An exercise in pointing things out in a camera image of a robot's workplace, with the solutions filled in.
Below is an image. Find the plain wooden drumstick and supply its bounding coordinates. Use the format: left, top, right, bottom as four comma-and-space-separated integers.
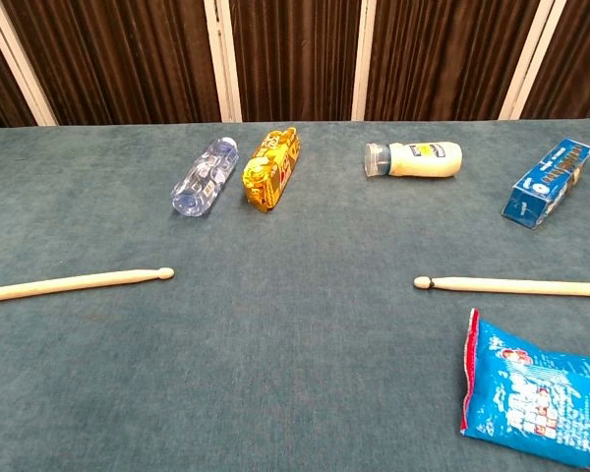
0, 267, 175, 305

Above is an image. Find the wooden drumstick with black ring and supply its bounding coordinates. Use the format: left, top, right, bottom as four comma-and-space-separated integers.
413, 275, 590, 299

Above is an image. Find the yellow foil snack pack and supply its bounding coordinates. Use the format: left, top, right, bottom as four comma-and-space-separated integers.
241, 126, 301, 213

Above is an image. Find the teal table cloth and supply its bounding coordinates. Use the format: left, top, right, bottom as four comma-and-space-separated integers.
0, 117, 590, 472

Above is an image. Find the clear plastic water bottle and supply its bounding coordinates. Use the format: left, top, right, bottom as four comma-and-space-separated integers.
170, 137, 240, 218

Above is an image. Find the white mayonnaise squeeze bottle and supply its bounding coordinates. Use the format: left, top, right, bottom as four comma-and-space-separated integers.
364, 141, 463, 179

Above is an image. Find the blue cookie box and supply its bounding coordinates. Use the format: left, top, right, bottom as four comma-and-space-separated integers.
501, 137, 590, 231

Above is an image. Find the blue snack bag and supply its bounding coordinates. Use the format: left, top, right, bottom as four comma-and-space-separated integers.
459, 308, 590, 471

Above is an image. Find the white screen frame post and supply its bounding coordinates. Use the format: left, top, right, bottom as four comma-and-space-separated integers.
0, 0, 59, 127
499, 0, 567, 121
204, 0, 243, 123
351, 0, 378, 122

